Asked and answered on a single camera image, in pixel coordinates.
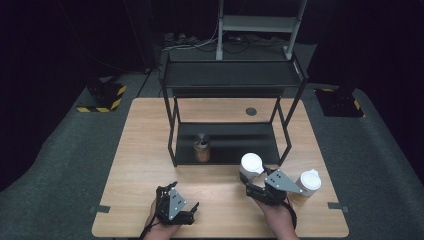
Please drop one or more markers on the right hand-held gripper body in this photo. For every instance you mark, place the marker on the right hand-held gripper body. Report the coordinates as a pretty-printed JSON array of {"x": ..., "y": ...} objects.
[{"x": 276, "y": 185}]

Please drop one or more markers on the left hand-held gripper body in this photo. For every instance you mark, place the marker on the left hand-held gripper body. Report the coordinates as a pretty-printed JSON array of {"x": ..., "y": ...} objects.
[{"x": 173, "y": 205}]

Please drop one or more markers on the glass spice jar white lid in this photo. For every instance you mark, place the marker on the glass spice jar white lid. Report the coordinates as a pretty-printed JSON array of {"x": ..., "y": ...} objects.
[
  {"x": 251, "y": 164},
  {"x": 309, "y": 182}
]

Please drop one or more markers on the black metal shelf rack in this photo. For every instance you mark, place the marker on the black metal shelf rack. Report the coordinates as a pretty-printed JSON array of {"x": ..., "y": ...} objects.
[{"x": 230, "y": 75}]

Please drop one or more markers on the person's left hand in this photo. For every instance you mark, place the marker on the person's left hand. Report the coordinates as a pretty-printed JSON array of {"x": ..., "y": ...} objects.
[{"x": 160, "y": 230}]

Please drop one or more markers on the person's right hand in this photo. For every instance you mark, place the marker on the person's right hand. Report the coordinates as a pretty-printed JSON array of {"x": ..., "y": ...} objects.
[{"x": 278, "y": 220}]

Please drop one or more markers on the black round table grommet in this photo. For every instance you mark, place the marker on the black round table grommet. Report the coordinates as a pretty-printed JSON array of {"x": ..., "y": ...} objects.
[{"x": 251, "y": 111}]

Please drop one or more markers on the grey tape piece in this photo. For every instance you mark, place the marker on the grey tape piece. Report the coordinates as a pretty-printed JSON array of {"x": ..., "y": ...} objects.
[
  {"x": 99, "y": 209},
  {"x": 338, "y": 206}
]

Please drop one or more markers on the yellow black striped stand base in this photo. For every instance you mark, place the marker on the yellow black striped stand base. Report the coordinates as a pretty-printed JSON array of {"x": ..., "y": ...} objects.
[
  {"x": 340, "y": 103},
  {"x": 106, "y": 96}
]

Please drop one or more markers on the light grey metal stand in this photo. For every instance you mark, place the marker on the light grey metal stand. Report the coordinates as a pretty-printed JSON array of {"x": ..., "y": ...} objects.
[{"x": 258, "y": 24}]

